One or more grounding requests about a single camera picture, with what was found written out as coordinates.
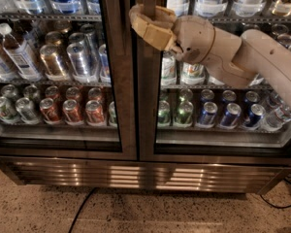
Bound red soda can left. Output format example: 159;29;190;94
40;98;61;124

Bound steel fridge base grille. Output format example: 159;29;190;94
0;155;291;194

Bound red soda can middle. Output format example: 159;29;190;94
62;99;83;125

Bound red soda can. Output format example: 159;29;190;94
62;99;83;125
40;98;61;124
85;100;105;125

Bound red soda can right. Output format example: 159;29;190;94
85;100;105;125

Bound brown tea bottle left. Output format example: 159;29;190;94
0;43;17;81

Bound fridge glass door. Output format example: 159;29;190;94
0;0;136;159
136;0;291;167

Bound brown tea bottle right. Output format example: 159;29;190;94
0;23;42;81

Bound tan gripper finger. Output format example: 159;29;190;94
129;4;177;29
132;17;177;50

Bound green can lower shelf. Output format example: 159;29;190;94
174;101;194;127

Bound green silver can left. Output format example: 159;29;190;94
0;96;20;123

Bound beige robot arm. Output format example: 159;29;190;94
129;4;291;109

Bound black floor cable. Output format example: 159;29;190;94
68;187;99;233

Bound blue can lower left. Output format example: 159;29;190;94
196;102;218;128

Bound gold soda can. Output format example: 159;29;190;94
40;44;70;81

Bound blue can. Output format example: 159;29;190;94
196;102;218;128
218;103;242;129

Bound white green can centre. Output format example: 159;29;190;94
180;63;205;85

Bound brown tea bottle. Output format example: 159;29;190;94
0;23;42;81
0;43;17;81

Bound blue can lower right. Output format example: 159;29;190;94
218;103;242;129

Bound black cable at right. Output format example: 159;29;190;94
260;165;291;211

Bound silver soda can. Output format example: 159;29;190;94
67;43;92;83

